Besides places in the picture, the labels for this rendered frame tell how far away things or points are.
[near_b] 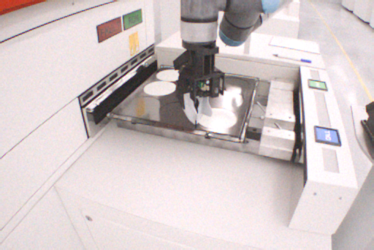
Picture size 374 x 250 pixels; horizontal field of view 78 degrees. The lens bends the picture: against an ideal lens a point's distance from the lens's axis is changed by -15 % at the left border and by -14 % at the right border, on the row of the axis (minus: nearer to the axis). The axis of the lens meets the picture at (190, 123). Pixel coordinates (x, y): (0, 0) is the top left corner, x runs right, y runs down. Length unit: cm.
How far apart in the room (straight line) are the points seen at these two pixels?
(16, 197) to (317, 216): 60
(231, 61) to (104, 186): 60
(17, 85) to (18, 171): 17
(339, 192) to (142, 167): 44
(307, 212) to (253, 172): 20
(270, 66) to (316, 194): 57
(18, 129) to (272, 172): 57
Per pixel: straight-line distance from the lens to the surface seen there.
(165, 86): 85
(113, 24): 79
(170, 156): 70
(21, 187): 62
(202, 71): 53
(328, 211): 54
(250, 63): 96
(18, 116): 57
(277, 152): 66
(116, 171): 67
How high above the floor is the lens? 127
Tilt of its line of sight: 33 degrees down
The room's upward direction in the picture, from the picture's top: straight up
